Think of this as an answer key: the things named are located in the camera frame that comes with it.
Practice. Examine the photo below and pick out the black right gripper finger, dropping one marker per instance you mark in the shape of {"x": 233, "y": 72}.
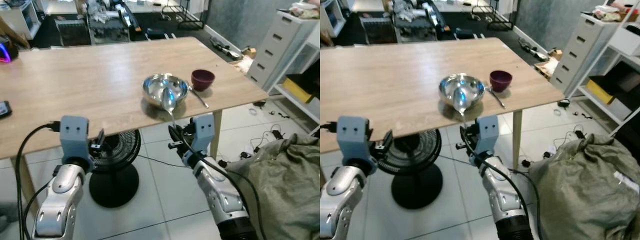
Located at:
{"x": 462, "y": 146}
{"x": 465, "y": 132}
{"x": 174, "y": 132}
{"x": 174, "y": 146}

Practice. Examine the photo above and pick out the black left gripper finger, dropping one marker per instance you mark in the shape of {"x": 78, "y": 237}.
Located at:
{"x": 101, "y": 138}
{"x": 387, "y": 141}

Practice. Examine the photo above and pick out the large silver serving spoon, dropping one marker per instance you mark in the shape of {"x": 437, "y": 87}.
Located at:
{"x": 169, "y": 99}
{"x": 461, "y": 100}

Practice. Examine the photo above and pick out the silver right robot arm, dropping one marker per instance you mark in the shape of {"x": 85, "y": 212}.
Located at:
{"x": 502, "y": 195}
{"x": 220, "y": 195}

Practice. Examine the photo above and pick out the black floor fan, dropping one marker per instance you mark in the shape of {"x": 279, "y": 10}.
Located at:
{"x": 117, "y": 185}
{"x": 415, "y": 185}

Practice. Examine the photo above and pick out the slim metal spoon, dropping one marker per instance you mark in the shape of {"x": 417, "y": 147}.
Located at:
{"x": 496, "y": 97}
{"x": 198, "y": 97}

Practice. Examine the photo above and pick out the shiny steel bowl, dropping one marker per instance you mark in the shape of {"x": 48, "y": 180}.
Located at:
{"x": 452, "y": 86}
{"x": 156, "y": 86}

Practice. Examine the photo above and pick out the light wooden dining table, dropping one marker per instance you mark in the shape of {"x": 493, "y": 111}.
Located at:
{"x": 400, "y": 80}
{"x": 100, "y": 80}

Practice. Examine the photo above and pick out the maroon cup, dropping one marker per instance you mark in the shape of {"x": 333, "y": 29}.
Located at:
{"x": 203, "y": 79}
{"x": 500, "y": 80}

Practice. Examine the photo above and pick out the small black power adapter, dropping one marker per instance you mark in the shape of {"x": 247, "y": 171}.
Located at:
{"x": 563, "y": 103}
{"x": 259, "y": 103}

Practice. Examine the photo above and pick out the power strip with plugs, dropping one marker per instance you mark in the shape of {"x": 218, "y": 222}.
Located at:
{"x": 226, "y": 49}
{"x": 533, "y": 50}

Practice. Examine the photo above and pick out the yellow box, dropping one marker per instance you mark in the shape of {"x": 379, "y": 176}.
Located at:
{"x": 297, "y": 90}
{"x": 600, "y": 91}

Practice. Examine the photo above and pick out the black phone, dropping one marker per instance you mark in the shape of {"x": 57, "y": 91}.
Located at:
{"x": 4, "y": 109}

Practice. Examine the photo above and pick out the olive green cloth sack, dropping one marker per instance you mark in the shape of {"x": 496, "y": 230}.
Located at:
{"x": 285, "y": 190}
{"x": 585, "y": 190}

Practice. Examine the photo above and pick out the small cardboard box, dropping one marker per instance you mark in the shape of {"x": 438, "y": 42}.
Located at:
{"x": 555, "y": 54}
{"x": 249, "y": 52}

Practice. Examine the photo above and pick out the black slatted crate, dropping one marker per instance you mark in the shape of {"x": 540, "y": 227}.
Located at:
{"x": 72, "y": 32}
{"x": 377, "y": 31}

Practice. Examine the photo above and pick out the cluttered pile of belongings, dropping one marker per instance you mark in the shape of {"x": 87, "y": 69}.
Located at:
{"x": 417, "y": 17}
{"x": 112, "y": 20}

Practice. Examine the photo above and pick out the white open shelf unit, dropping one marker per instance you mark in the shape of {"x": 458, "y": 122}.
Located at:
{"x": 305, "y": 55}
{"x": 625, "y": 50}

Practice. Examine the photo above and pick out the black device with rainbow lights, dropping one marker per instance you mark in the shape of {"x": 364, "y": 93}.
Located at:
{"x": 7, "y": 52}

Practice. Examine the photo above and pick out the white drawer cabinet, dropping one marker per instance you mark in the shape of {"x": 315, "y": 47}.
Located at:
{"x": 275, "y": 45}
{"x": 580, "y": 50}

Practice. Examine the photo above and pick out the clutter atop drawer cabinet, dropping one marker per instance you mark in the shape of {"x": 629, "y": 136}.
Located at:
{"x": 617, "y": 12}
{"x": 305, "y": 10}

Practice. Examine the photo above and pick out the white label on sack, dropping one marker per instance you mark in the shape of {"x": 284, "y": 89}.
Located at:
{"x": 624, "y": 181}

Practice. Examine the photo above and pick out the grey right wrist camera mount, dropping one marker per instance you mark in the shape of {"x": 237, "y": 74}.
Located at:
{"x": 204, "y": 132}
{"x": 486, "y": 132}

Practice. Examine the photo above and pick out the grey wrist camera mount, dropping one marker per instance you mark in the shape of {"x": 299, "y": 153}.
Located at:
{"x": 352, "y": 137}
{"x": 486, "y": 132}
{"x": 74, "y": 137}
{"x": 204, "y": 132}

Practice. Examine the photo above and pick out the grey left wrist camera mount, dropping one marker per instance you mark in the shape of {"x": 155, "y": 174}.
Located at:
{"x": 74, "y": 137}
{"x": 352, "y": 137}

